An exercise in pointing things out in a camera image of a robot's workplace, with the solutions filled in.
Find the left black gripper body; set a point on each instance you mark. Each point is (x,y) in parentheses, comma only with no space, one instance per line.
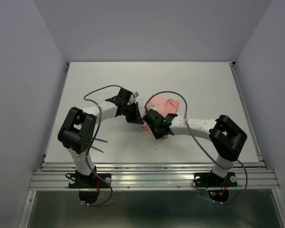
(125,112)

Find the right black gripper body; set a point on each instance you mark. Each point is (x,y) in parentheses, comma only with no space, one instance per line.
(156,134)

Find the pink satin napkin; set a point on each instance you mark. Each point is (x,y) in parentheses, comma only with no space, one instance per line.
(162,105)

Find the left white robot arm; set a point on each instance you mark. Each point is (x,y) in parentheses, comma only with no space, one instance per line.
(81,126)

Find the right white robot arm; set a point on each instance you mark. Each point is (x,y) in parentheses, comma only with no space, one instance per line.
(227,137)

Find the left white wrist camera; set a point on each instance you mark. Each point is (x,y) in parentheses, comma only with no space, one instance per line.
(135,94)

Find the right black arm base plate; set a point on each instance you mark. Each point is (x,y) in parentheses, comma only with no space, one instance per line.
(210,180)

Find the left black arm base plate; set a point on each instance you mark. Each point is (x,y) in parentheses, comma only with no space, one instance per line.
(80,181)

